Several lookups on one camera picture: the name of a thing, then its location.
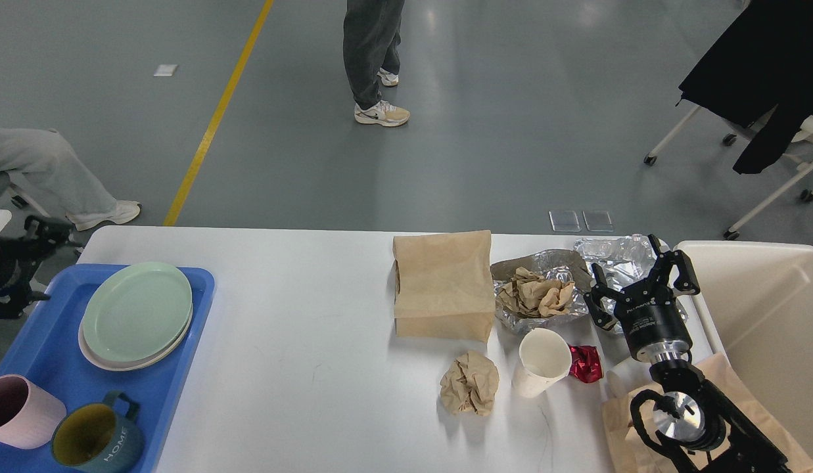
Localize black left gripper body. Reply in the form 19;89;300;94
0;237;35;296

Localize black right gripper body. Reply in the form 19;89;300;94
614;284;693;361

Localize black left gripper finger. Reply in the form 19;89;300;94
24;215;83;254
0;288;51;319

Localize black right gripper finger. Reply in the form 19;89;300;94
647;234;701;297
584;263;618;330

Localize pink ribbed mug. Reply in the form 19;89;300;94
0;374;66;449

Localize mint green plate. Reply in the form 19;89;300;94
80;261;193;363

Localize dark teal mug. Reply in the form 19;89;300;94
51;390;145;472

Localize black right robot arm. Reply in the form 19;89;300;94
584;235;788;472

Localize aluminium foil with paper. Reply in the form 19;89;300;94
490;249;592;335

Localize crumpled aluminium foil sheet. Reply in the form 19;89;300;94
575;235;688;334

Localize blue plastic tray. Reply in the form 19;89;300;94
0;264;215;472

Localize crumpled brown paper in foil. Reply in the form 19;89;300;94
496;267;575;318

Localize red foil wrapper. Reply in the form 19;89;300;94
568;345;603;384

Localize grey chair with legs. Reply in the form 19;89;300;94
0;171;51;232

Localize seated person grey trousers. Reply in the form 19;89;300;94
0;128;141;231

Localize white paper cup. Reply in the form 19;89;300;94
512;327;572;398

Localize beige plastic bin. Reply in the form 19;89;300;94
678;240;813;458

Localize pink plate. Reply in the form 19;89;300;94
78;307;193;371

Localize flat brown paper bag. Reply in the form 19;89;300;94
602;353;813;472

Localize crumpled brown paper ball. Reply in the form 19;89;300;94
440;350;499;417

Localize black jacket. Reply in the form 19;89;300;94
679;1;813;174

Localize standing person in jeans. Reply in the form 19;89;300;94
342;1;410;127

